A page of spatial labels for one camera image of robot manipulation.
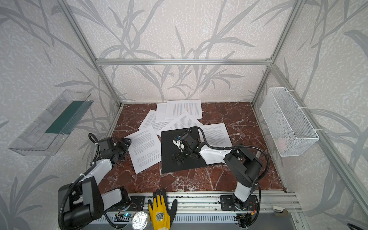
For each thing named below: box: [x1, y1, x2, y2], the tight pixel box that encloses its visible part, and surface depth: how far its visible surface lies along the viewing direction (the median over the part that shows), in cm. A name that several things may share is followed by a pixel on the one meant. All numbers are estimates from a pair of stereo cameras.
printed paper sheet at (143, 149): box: [124, 125, 162, 175], surface depth 95 cm
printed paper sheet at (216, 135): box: [197, 122, 233, 148], surface depth 104 cm
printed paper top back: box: [165, 99, 203, 120], surface depth 121 cm
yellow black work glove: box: [148, 189, 178, 230], surface depth 71 cm
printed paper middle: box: [138, 109, 172, 134], surface depth 110 cm
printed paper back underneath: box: [155, 103, 172, 123], surface depth 118 cm
